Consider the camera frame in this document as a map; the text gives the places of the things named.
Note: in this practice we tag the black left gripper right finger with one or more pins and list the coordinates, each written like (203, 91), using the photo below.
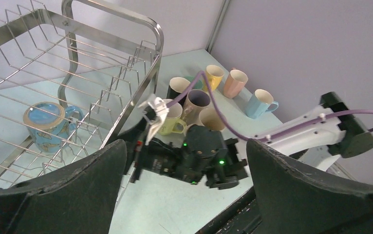
(295, 198)

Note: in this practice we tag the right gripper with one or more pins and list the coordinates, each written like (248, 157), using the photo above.
(203, 153)

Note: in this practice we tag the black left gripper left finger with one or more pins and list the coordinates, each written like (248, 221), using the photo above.
(76, 199)

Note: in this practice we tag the cream decorated mug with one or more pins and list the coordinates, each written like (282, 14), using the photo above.
(210, 119)

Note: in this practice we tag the yellow-green mug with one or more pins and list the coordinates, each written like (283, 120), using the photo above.
(173, 122)

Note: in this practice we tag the large pink mug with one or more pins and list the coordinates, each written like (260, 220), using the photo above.
(196, 101)

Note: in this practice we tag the mint green mug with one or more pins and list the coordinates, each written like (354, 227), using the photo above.
(198, 85)

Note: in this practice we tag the black mug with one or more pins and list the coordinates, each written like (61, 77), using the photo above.
(177, 86)

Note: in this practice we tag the light blue mug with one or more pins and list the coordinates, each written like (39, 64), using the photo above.
(260, 102)

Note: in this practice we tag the blue-rimmed cup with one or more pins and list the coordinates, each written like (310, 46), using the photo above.
(50, 124)

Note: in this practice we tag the yellow mug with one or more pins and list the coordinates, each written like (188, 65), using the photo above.
(214, 75)

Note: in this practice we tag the pink faceted mug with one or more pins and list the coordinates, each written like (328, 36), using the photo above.
(235, 82)

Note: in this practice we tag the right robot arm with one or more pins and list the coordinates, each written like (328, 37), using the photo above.
(329, 124)

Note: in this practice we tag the steel two-tier dish rack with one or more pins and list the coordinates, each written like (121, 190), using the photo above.
(93, 54)

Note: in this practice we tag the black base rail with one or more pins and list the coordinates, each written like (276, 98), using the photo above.
(241, 217)

